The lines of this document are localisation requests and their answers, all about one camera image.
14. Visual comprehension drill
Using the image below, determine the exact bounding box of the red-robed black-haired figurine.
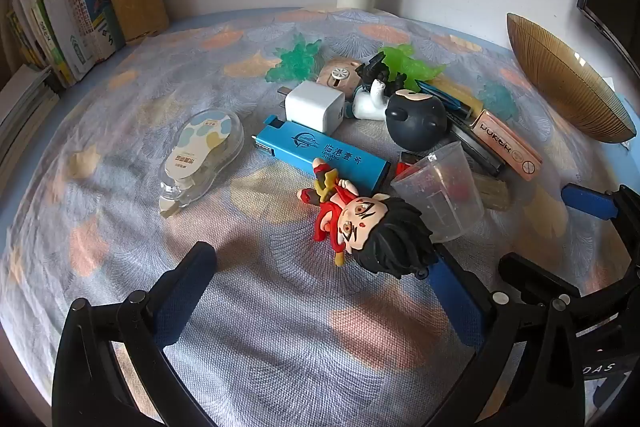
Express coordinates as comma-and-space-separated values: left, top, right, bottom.
298, 157, 441, 282

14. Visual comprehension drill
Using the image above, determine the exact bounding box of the blue rectangular lighter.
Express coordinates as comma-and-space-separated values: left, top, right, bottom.
252, 114, 391, 188

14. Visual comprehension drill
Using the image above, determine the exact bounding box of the pink rectangular box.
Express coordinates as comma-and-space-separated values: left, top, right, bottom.
472, 107, 543, 182

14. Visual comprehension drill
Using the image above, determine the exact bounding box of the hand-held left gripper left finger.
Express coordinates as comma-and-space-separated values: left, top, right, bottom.
51, 241, 218, 427

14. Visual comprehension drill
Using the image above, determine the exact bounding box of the printed leaf-pattern blanket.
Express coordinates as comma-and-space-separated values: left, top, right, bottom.
0, 7, 640, 427

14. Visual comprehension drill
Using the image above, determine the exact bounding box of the stack of flat books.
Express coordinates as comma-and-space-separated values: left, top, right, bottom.
0, 64, 61, 178

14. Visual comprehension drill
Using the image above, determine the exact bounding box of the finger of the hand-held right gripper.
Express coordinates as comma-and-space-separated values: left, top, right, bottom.
499, 252, 583, 303
561, 183, 640, 228

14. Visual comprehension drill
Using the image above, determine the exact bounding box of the clear correction tape dispenser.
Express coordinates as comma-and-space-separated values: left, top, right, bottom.
159, 108, 246, 219

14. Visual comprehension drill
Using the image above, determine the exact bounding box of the amber ribbed glass bowl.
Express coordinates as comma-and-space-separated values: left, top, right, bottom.
506, 12, 637, 144

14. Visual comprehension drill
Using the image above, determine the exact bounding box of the green plastic dinosaur toy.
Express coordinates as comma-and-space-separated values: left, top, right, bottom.
376, 44, 448, 90

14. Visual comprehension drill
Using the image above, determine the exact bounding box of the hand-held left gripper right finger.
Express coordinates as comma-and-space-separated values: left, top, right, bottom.
427, 249, 586, 427

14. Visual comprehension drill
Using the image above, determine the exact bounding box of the white wall charger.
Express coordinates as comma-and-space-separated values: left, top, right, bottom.
277, 79, 347, 135

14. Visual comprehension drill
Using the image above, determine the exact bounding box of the small red item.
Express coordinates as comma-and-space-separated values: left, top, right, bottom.
396, 151, 426, 180

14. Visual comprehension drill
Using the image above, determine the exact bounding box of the teal plastic plant toy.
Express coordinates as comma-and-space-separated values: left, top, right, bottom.
265, 33, 323, 82

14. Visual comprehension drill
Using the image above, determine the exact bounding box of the yellow bar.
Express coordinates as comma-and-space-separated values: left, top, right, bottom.
430, 74, 488, 115

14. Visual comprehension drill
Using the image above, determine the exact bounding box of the brown pencil holder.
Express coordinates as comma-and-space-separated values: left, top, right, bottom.
110, 0, 170, 45

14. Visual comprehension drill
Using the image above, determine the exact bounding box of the black rectangular box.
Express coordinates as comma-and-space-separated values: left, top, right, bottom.
447, 109, 506, 178

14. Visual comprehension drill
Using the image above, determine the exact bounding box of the small wooden block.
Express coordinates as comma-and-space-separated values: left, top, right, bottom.
470, 172, 512, 212

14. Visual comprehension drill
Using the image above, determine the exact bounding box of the black figurine with pink head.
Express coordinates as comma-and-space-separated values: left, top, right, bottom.
316, 54, 407, 95

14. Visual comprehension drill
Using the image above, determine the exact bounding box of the clear plastic measuring cup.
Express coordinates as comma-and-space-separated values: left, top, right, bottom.
390, 141, 486, 244

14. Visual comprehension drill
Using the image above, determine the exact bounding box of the row of upright books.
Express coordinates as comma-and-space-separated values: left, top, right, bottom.
5, 0, 138, 82

